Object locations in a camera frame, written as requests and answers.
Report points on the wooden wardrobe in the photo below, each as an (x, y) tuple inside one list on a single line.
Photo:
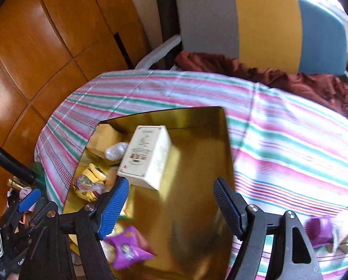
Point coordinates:
[(50, 53)]

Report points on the white cream tea box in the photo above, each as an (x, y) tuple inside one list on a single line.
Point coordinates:
[(146, 156)]

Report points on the grey yellow blue armchair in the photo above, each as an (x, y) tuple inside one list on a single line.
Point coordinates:
[(290, 35)]

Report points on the gold tin box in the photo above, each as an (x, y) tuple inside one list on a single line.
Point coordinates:
[(181, 220)]

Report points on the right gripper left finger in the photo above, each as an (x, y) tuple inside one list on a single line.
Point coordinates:
[(49, 254)]

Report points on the white plastic bag ball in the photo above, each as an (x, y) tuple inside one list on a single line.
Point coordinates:
[(116, 152)]

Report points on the cream sock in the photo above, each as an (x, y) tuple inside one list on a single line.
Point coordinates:
[(339, 229)]

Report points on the black rolled mat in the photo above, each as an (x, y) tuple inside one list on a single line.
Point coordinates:
[(171, 44)]

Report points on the striped bed cover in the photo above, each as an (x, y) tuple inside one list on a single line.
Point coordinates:
[(288, 153)]

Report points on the dark red blanket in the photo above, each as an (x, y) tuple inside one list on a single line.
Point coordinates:
[(327, 90)]

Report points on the purple snack packet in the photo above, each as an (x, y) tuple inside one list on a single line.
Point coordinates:
[(130, 248), (319, 230)]

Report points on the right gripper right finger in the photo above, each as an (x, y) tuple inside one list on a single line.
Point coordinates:
[(292, 255)]

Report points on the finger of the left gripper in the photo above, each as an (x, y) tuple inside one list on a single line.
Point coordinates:
[(28, 198)]

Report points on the yellow sponge block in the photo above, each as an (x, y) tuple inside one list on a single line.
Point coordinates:
[(103, 137)]

